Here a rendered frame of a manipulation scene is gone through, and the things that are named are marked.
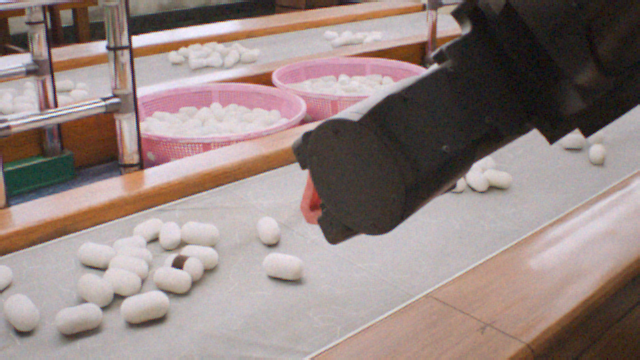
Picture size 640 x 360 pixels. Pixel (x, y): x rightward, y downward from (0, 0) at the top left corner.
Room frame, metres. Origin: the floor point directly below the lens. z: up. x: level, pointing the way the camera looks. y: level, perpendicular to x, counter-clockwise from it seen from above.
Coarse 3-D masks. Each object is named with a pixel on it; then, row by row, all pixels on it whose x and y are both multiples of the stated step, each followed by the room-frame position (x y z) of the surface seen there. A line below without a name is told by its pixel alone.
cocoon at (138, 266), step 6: (114, 258) 0.51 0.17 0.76; (120, 258) 0.51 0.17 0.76; (126, 258) 0.51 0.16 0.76; (132, 258) 0.51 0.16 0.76; (138, 258) 0.51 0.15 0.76; (114, 264) 0.51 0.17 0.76; (120, 264) 0.51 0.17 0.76; (126, 264) 0.50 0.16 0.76; (132, 264) 0.50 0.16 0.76; (138, 264) 0.50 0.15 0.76; (144, 264) 0.51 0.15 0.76; (132, 270) 0.50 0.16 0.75; (138, 270) 0.50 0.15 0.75; (144, 270) 0.50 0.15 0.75; (144, 276) 0.50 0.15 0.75
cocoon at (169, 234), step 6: (168, 222) 0.58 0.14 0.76; (162, 228) 0.57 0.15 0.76; (168, 228) 0.57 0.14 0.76; (174, 228) 0.57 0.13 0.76; (162, 234) 0.56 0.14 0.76; (168, 234) 0.56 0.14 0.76; (174, 234) 0.56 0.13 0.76; (180, 234) 0.57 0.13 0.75; (162, 240) 0.56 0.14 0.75; (168, 240) 0.56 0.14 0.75; (174, 240) 0.56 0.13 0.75; (180, 240) 0.57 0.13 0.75; (168, 246) 0.56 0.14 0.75; (174, 246) 0.56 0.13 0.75
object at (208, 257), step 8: (184, 248) 0.53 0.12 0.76; (192, 248) 0.53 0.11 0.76; (200, 248) 0.53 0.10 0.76; (208, 248) 0.53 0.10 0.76; (192, 256) 0.53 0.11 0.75; (200, 256) 0.52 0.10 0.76; (208, 256) 0.52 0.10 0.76; (216, 256) 0.53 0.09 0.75; (208, 264) 0.52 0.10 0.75; (216, 264) 0.53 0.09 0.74
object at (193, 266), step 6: (168, 258) 0.51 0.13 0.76; (192, 258) 0.51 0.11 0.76; (168, 264) 0.51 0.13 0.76; (186, 264) 0.50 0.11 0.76; (192, 264) 0.50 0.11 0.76; (198, 264) 0.51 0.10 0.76; (186, 270) 0.50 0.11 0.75; (192, 270) 0.50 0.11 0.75; (198, 270) 0.50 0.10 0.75; (192, 276) 0.50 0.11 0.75; (198, 276) 0.50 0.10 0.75
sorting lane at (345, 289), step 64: (256, 192) 0.70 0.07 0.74; (448, 192) 0.70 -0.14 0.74; (512, 192) 0.70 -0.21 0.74; (576, 192) 0.70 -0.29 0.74; (64, 256) 0.55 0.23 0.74; (256, 256) 0.55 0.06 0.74; (320, 256) 0.55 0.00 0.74; (384, 256) 0.55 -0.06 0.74; (448, 256) 0.55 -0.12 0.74; (0, 320) 0.44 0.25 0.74; (192, 320) 0.45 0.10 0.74; (256, 320) 0.45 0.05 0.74; (320, 320) 0.45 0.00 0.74
